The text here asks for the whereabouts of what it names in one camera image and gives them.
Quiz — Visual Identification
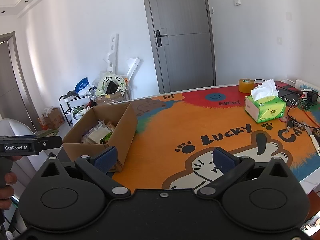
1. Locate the grey side door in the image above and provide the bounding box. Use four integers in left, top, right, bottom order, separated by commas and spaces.
0, 32, 35, 131

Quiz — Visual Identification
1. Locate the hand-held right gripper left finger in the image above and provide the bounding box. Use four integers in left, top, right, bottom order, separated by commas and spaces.
37, 146, 132, 201

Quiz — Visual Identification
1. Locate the black shoe rack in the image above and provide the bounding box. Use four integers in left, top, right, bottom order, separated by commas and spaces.
59, 92, 93, 127

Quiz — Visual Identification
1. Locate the black door handle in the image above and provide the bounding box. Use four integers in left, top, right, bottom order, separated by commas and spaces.
155, 30, 168, 47

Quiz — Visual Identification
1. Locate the panda print toilet seat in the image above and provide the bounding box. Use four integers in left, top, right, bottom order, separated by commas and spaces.
96, 74, 127, 97

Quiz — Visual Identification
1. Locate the yellow tape roll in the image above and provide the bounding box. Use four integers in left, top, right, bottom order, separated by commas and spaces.
238, 78, 254, 94

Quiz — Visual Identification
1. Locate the white power strip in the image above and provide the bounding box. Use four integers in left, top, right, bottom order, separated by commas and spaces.
295, 79, 320, 94

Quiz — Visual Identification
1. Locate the short white foam piece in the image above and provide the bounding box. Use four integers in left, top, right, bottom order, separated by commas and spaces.
126, 57, 141, 81

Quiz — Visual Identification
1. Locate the small printed cardboard box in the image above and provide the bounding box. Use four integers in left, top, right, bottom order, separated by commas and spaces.
37, 107, 65, 131

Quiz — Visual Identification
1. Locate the key bunch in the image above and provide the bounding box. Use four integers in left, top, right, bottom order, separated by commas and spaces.
279, 116, 305, 134

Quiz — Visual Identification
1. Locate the colourful printed table mat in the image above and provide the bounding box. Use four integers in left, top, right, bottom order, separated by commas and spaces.
111, 81, 320, 191

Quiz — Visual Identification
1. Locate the clear white cracker packet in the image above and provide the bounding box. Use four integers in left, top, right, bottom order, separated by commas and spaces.
87, 127, 111, 145

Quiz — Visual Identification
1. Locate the person's left hand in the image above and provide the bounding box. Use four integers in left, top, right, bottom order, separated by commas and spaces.
0, 155, 23, 209

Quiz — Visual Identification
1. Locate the green tissue box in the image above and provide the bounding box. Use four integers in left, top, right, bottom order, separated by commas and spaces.
245, 79, 287, 124

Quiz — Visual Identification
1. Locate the white rounded object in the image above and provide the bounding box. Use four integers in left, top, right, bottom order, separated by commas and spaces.
0, 118, 35, 138

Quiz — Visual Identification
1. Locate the black flat device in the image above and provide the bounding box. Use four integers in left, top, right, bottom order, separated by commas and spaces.
277, 87, 303, 106

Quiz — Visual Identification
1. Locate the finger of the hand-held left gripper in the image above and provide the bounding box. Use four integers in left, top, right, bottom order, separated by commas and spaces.
37, 135, 63, 151

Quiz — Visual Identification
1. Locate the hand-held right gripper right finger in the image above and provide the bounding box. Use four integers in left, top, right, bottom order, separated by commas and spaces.
197, 147, 297, 201

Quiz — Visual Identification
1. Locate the blue plastic bag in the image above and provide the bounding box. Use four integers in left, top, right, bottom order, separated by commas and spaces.
74, 77, 91, 92

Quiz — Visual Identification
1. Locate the black cable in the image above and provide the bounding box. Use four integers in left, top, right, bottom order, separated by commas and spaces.
253, 79, 320, 128

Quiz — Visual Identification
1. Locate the brown cardboard box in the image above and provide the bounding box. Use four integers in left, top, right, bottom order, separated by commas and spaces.
62, 102, 138, 173

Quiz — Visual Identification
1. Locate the red cable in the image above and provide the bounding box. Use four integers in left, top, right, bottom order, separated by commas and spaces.
303, 109, 320, 128

